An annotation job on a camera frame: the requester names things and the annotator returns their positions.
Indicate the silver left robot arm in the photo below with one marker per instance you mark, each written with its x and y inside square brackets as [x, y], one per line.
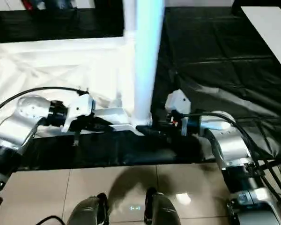
[18, 126]

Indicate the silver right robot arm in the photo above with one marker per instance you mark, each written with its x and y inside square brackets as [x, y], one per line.
[229, 145]

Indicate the white plastic table top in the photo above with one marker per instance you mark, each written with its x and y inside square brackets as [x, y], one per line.
[51, 70]

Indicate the black right robot foot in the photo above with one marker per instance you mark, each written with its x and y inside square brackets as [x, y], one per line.
[161, 208]

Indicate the black robot foot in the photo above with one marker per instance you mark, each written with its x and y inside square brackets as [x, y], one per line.
[161, 208]
[86, 210]

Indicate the black left robot foot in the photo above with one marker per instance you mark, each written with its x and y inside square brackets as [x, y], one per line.
[86, 210]

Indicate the white flat board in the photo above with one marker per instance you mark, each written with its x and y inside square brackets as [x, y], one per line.
[269, 33]

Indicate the white cabinet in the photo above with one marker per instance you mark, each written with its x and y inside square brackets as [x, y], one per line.
[42, 3]

